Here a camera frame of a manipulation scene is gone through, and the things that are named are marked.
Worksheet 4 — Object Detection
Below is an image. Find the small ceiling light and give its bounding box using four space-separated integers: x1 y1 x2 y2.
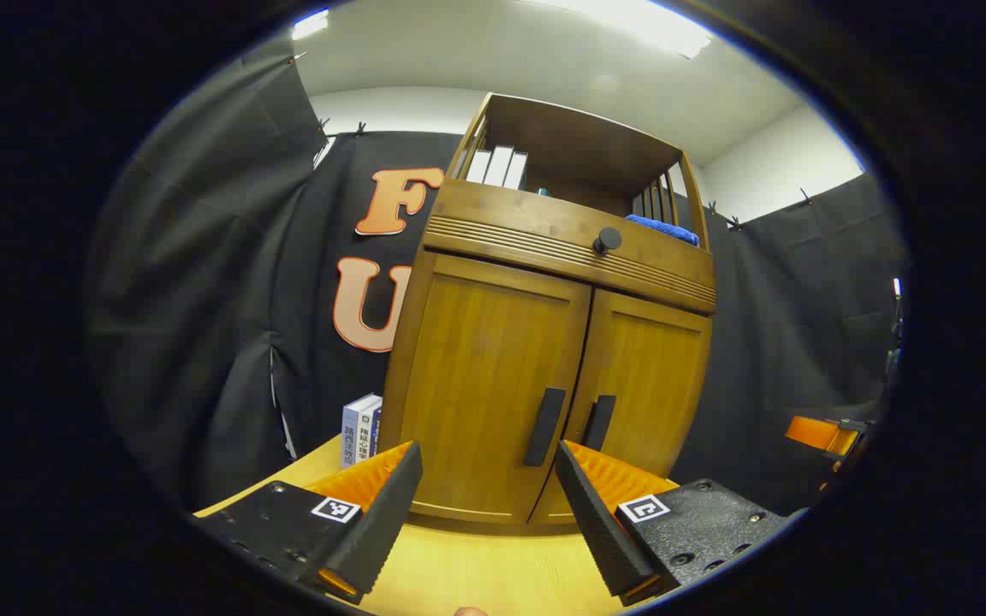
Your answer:
291 9 330 41

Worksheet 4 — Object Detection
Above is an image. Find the black door handle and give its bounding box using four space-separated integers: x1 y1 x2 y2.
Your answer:
583 394 618 452
523 387 567 468

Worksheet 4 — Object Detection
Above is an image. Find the wooden double-door shoe cabinet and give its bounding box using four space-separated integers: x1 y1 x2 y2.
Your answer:
377 92 718 536

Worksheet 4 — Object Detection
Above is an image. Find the wooden shoe cabinet door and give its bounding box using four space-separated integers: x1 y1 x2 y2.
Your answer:
399 251 592 524
530 289 714 525

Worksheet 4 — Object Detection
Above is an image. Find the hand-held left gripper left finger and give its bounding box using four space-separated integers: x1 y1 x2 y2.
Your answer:
192 441 424 606

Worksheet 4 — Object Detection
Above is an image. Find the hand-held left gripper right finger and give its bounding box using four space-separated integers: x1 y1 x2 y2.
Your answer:
554 440 809 607

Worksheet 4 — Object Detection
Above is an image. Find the blue cloth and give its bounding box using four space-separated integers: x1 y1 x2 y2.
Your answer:
626 214 701 247

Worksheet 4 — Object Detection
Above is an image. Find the wooden ridged cabinet drawer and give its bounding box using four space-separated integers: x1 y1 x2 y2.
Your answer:
422 178 718 316

